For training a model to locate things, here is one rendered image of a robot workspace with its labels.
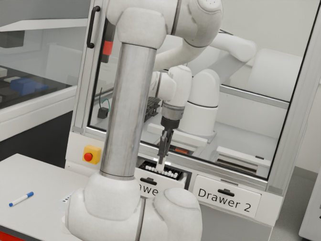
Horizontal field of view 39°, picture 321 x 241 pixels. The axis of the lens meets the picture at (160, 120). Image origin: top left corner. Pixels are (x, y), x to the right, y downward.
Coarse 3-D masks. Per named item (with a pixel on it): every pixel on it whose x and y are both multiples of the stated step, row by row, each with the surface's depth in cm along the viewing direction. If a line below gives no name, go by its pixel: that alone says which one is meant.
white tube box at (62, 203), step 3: (72, 192) 192; (69, 195) 189; (63, 198) 185; (66, 198) 186; (60, 201) 182; (63, 201) 184; (66, 201) 184; (60, 204) 183; (63, 204) 182; (60, 207) 183; (63, 207) 183; (63, 210) 183
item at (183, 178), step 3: (138, 159) 216; (141, 159) 218; (138, 162) 214; (141, 162) 220; (138, 165) 215; (183, 174) 225; (186, 174) 211; (180, 177) 220; (183, 177) 221; (186, 177) 207; (180, 180) 217; (183, 180) 203
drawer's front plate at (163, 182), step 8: (136, 168) 196; (136, 176) 196; (144, 176) 195; (152, 176) 194; (160, 176) 193; (144, 184) 196; (160, 184) 194; (168, 184) 193; (176, 184) 192; (184, 184) 192; (144, 192) 197
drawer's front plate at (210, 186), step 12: (204, 180) 202; (216, 180) 202; (204, 192) 203; (216, 192) 202; (240, 192) 198; (252, 192) 198; (216, 204) 203; (240, 204) 200; (252, 204) 198; (252, 216) 199
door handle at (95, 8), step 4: (96, 8) 197; (100, 8) 200; (92, 12) 196; (92, 16) 197; (92, 20) 197; (92, 24) 198; (92, 28) 199; (88, 32) 199; (88, 36) 199; (88, 40) 200; (88, 44) 200; (92, 44) 204
